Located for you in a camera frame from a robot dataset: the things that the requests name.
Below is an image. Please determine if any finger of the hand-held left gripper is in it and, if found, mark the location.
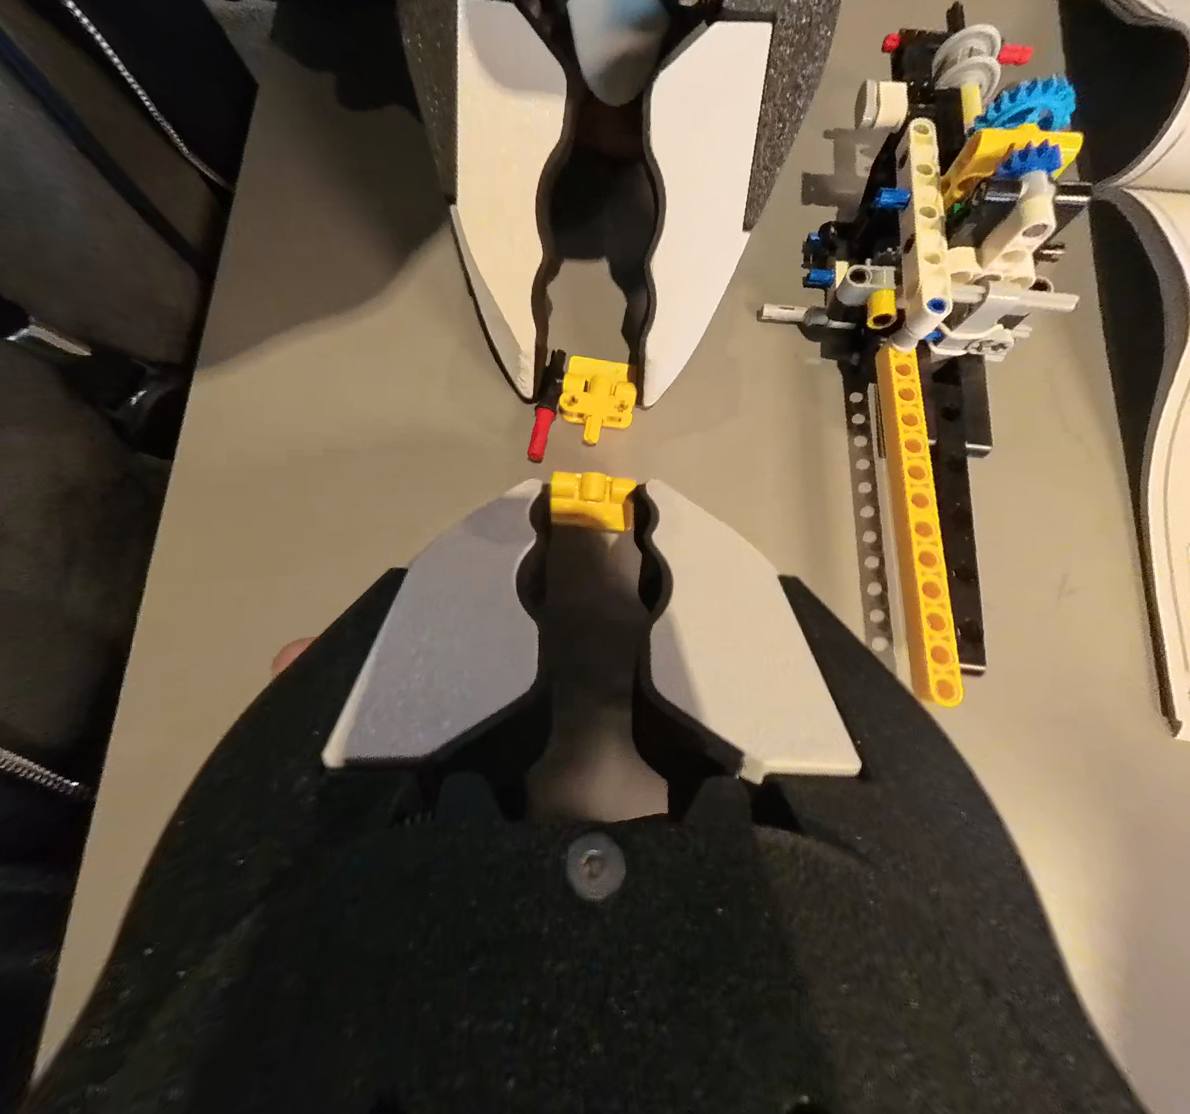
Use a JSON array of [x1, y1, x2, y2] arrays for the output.
[[608, 20, 774, 411], [451, 0, 569, 404]]

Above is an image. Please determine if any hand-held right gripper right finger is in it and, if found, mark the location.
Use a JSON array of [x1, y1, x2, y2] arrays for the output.
[[635, 480, 861, 783]]

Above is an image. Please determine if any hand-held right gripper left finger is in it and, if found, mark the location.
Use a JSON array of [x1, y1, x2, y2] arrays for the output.
[[325, 480, 544, 770]]

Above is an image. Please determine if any small yellow lego brick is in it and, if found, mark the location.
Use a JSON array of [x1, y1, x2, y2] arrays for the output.
[[550, 471, 639, 536]]

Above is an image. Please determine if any yellow lego connector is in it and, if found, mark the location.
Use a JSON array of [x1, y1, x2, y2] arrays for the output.
[[559, 354, 642, 445]]

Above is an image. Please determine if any red black lego pin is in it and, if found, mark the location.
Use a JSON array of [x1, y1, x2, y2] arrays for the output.
[[527, 349, 569, 463]]

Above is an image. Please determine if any lego technic vehicle model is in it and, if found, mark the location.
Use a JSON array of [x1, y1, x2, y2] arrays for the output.
[[758, 2, 1095, 712]]

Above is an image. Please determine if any lego instruction booklet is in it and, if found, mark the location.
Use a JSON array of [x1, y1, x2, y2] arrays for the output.
[[1052, 0, 1190, 744]]

